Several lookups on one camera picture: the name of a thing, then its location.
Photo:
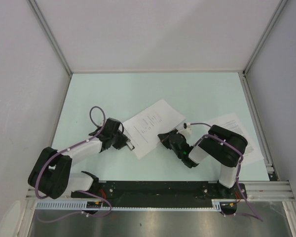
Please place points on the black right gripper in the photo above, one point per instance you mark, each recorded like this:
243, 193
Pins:
164, 138

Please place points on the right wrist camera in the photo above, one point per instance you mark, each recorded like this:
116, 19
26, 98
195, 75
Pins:
186, 131

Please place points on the left aluminium corner post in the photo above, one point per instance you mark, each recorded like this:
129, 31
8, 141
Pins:
49, 35

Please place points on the aluminium corner post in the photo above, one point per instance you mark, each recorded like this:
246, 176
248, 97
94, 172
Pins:
267, 31
49, 35

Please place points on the sparse text paper sheet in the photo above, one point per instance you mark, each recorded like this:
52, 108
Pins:
143, 128

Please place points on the right aluminium corner post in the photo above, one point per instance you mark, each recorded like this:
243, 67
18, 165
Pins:
267, 31

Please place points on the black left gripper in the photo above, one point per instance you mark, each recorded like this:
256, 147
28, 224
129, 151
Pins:
122, 142

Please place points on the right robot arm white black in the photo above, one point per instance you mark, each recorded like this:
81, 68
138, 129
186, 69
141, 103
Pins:
225, 146

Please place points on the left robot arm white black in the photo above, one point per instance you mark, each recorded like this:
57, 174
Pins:
51, 175

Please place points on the grey slotted cable duct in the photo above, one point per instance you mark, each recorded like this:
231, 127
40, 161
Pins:
86, 205

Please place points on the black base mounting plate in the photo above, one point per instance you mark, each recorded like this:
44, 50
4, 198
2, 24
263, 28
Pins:
165, 194

